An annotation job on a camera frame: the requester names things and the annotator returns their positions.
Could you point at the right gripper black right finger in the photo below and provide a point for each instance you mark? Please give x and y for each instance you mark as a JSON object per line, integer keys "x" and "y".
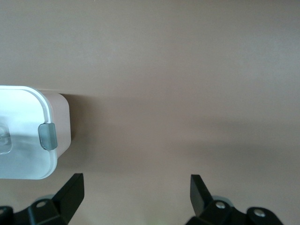
{"x": 201, "y": 197}

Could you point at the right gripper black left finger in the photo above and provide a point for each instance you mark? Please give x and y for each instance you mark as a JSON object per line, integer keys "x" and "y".
{"x": 68, "y": 194}

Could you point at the white lid with grey clips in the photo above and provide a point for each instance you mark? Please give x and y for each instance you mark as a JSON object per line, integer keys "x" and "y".
{"x": 23, "y": 110}

